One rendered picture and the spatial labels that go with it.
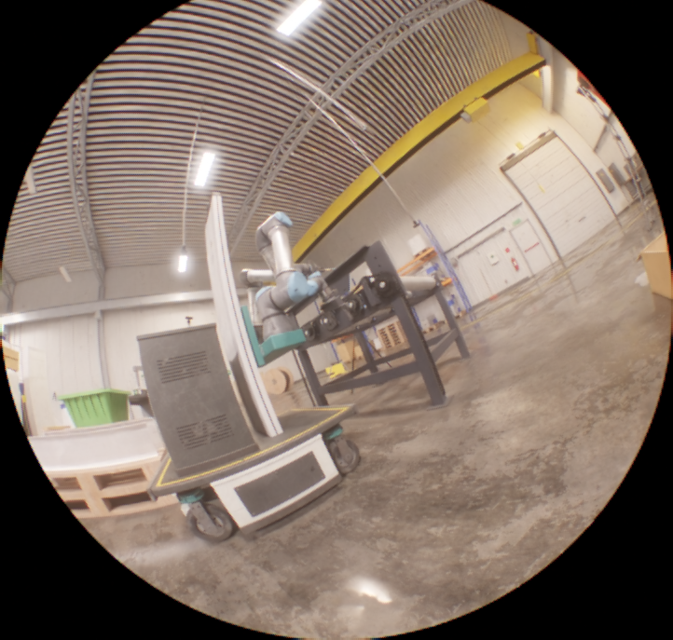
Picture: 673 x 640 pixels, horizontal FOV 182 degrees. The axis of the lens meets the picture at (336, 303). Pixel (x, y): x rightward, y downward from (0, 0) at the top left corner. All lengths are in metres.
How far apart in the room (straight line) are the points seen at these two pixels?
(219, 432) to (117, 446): 1.04
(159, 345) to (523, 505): 1.20
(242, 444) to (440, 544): 0.70
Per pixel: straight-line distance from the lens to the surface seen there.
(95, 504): 1.76
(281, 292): 0.88
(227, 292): 1.07
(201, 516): 0.94
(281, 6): 8.08
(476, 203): 10.87
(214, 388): 0.83
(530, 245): 10.43
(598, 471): 0.73
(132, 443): 1.68
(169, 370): 0.84
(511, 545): 0.62
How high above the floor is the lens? 0.56
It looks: 13 degrees up
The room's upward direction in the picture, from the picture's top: 22 degrees counter-clockwise
